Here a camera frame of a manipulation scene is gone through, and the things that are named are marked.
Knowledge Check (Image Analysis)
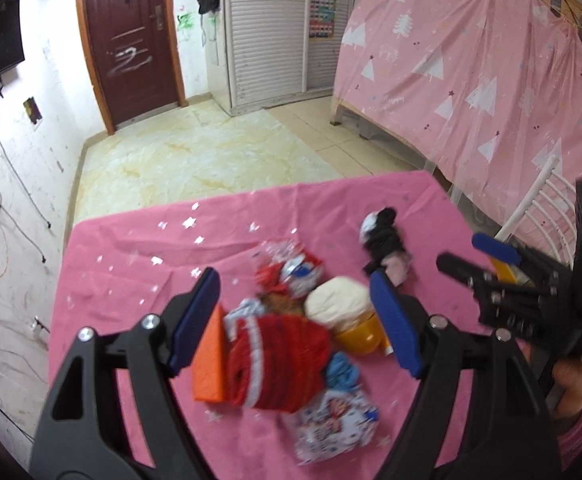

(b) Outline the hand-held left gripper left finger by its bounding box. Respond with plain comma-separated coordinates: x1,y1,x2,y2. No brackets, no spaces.
30,267,222,480

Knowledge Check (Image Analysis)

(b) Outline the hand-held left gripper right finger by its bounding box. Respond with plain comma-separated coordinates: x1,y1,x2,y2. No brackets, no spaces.
369,268,564,480

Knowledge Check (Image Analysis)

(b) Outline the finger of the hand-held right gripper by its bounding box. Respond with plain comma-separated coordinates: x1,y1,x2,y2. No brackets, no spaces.
472,232,572,287
436,252,572,344

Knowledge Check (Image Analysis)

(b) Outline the yellow packet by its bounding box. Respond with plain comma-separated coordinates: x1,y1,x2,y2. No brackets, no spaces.
488,257,524,286

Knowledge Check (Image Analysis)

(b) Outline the yellow plastic bowl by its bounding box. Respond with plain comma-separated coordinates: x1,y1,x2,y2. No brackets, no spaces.
333,310,392,357

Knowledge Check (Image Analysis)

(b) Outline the brown snack packet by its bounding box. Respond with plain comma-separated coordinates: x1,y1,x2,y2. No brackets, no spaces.
263,290,306,319

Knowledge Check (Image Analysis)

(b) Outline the red striped knit sock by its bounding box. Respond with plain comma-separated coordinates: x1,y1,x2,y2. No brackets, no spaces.
223,311,334,414

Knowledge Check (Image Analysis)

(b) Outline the person's right hand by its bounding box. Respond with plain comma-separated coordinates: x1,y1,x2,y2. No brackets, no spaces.
552,359,582,419

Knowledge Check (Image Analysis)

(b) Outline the orange box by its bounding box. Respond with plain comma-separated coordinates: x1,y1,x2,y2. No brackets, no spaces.
192,304,230,404

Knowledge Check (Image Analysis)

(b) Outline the white round lump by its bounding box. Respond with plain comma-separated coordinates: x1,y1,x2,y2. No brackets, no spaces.
304,276,374,331

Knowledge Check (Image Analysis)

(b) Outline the white metal chair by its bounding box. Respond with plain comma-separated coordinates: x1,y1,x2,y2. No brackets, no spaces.
496,155,580,271

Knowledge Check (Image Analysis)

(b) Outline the blue cloth piece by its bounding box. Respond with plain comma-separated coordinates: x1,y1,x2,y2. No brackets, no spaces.
325,351,362,391

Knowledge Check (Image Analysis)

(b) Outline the black white sock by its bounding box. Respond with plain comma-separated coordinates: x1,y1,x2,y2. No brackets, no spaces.
360,207,407,274

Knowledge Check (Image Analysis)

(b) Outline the pink star tablecloth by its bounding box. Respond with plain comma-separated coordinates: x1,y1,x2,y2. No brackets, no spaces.
48,170,502,480

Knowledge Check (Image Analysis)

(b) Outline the red silver snack wrapper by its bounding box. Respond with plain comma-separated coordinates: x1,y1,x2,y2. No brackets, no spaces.
253,241,327,302

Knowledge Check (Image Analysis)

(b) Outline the white printed packet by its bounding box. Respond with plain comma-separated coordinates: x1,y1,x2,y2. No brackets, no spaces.
286,389,381,465

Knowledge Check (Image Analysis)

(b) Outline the pink tree print curtain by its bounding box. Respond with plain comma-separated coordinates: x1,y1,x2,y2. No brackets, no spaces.
332,0,582,272

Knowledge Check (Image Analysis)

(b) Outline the dark red door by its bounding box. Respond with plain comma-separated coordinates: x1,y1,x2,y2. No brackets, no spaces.
75,0,188,136

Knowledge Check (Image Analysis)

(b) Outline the white louvered wardrobe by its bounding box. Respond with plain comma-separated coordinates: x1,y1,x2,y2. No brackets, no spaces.
221,0,360,109

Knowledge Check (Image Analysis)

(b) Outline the black wall cable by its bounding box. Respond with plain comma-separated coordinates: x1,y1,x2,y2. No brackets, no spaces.
0,77,52,267

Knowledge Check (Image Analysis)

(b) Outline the wall box opening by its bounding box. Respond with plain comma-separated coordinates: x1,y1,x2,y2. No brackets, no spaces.
23,97,43,126

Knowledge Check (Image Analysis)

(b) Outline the colourful wall poster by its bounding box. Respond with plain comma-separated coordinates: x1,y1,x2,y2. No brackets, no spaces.
309,0,338,40

